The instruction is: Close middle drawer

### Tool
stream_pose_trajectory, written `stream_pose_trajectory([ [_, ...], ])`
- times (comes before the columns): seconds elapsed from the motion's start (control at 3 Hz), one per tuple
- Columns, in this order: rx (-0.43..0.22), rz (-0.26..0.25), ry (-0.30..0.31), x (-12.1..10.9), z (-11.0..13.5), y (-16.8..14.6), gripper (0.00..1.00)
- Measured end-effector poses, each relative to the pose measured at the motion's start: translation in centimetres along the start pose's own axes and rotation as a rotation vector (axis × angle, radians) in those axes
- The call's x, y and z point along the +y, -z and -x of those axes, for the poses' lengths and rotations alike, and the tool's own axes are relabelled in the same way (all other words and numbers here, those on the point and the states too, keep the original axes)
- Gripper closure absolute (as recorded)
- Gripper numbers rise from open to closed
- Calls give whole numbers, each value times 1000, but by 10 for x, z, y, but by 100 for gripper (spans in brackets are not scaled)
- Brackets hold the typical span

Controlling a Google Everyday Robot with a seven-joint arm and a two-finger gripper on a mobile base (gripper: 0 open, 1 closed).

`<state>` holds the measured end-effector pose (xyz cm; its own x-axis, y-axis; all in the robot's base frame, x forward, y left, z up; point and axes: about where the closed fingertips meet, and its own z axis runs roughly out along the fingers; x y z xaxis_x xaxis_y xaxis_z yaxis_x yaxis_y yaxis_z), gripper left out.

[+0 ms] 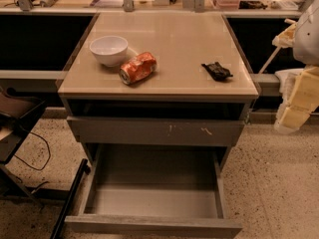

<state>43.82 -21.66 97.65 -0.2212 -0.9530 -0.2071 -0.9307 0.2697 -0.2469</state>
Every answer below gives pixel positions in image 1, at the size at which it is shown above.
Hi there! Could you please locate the crushed orange soda can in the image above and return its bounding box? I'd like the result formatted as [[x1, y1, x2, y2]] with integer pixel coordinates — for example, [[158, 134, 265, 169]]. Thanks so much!
[[119, 52, 158, 85]]

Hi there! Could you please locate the white bowl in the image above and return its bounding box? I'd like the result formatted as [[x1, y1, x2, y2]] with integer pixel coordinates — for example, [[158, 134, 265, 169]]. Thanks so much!
[[90, 36, 129, 67]]

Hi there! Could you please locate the grey drawer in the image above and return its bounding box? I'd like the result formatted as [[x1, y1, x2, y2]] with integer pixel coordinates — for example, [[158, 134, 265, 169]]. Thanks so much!
[[66, 144, 242, 239], [67, 117, 243, 146]]

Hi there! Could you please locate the grey drawer cabinet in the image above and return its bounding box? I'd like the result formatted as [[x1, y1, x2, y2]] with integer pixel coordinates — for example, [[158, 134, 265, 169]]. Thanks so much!
[[59, 11, 258, 163]]

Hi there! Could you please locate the dark chair at left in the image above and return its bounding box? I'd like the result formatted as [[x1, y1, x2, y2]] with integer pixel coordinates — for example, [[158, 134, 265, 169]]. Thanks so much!
[[0, 89, 46, 206]]

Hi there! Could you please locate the black metal bar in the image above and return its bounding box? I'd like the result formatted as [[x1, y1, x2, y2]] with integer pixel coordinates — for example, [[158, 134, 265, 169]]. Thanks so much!
[[50, 158, 91, 239]]

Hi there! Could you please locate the black crumpled bag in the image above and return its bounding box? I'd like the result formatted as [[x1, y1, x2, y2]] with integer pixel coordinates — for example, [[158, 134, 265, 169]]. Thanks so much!
[[202, 62, 232, 82]]

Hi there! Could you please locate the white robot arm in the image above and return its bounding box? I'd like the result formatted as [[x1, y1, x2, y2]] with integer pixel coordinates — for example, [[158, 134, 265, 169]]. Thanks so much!
[[272, 0, 319, 134]]

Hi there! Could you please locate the black item on shelf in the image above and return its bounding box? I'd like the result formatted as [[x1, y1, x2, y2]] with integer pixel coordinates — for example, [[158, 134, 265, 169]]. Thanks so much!
[[239, 0, 267, 9]]

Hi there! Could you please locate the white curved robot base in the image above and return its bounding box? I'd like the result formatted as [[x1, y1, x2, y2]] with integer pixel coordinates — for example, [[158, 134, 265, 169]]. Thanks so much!
[[275, 68, 302, 94]]

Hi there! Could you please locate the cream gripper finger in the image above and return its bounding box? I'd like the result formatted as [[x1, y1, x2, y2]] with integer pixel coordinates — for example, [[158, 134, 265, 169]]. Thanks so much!
[[272, 19, 297, 48]]

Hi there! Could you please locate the black cable on floor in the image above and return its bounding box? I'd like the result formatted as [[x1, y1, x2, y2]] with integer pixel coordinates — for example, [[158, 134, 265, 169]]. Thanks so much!
[[13, 129, 52, 172]]

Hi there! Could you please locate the white stick with handle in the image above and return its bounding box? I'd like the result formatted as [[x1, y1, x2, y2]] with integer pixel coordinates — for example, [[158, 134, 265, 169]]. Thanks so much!
[[258, 47, 281, 74]]

